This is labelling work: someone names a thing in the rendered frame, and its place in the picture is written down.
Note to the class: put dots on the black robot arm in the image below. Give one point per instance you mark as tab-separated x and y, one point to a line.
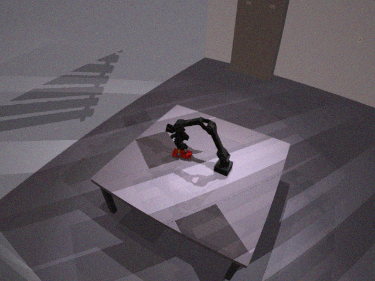
211	129

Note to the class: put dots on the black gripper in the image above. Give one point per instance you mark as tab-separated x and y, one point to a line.
179	142

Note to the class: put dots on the red circuit board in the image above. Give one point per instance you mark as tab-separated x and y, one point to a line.
182	153

